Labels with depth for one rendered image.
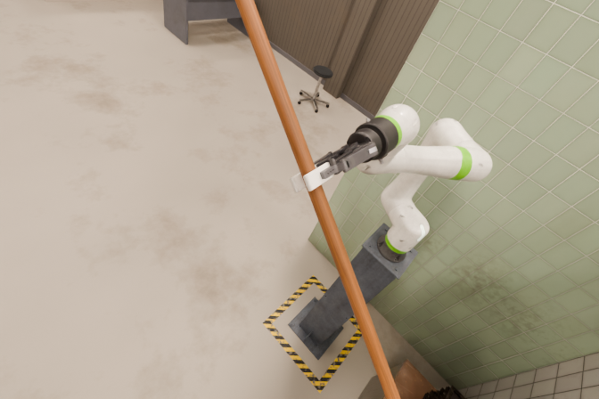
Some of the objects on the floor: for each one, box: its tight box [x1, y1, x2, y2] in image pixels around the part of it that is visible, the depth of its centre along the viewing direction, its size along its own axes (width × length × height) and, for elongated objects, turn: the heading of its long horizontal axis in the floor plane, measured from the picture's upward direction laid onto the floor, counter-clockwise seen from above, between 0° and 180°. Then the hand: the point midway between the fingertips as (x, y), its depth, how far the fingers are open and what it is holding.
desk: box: [160, 0, 258, 45], centre depth 493 cm, size 68×133×74 cm, turn 122°
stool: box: [298, 65, 333, 113], centre depth 433 cm, size 48×50×54 cm
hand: (311, 177), depth 57 cm, fingers closed on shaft, 3 cm apart
